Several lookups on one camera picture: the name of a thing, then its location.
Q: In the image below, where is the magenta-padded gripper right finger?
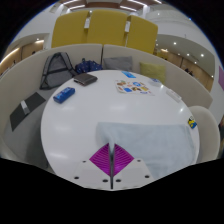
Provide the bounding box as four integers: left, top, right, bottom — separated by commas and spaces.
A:
112, 143, 155, 191

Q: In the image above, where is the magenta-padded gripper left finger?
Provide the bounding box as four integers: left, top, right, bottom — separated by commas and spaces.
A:
71, 143, 113, 191

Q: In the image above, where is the light blue towel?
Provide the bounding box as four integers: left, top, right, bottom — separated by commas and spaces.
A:
96, 121, 196, 179

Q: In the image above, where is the colourful sticker sheet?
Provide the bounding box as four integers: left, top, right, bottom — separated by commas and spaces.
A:
115, 79, 155, 97

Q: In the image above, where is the blue rectangular box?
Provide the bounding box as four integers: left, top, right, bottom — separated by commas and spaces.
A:
52, 86, 76, 104

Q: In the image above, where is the white flat box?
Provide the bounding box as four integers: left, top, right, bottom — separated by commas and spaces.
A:
165, 88, 183, 103

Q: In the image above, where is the white and blue packet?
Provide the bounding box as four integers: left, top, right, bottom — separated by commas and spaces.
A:
148, 77, 163, 88

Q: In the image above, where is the blue card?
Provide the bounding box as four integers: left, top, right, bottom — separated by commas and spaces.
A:
121, 70, 137, 79

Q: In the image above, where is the white armchair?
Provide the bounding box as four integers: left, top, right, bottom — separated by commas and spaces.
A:
188, 105, 222, 164

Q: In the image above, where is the yellow-green cushion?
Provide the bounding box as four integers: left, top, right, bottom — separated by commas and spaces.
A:
139, 61, 167, 85

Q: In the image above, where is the dark blue patterned bag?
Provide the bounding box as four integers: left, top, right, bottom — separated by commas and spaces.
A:
74, 58, 103, 75

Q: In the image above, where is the grey cushion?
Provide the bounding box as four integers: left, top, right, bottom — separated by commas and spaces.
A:
102, 55, 134, 72

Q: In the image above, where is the grey mesh backpack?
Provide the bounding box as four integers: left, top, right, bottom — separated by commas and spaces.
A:
39, 52, 78, 90

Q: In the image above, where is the curved white sofa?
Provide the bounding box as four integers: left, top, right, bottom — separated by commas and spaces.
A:
0, 43, 214, 161

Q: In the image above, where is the yellow partition panel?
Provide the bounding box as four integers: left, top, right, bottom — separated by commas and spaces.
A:
125, 14, 159, 55
87, 9, 129, 47
50, 10, 91, 49

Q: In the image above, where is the ceiling lights group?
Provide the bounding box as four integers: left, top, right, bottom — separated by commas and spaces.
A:
59, 0, 164, 13

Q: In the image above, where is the purple wall poster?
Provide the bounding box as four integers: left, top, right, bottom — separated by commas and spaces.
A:
218, 65, 224, 91

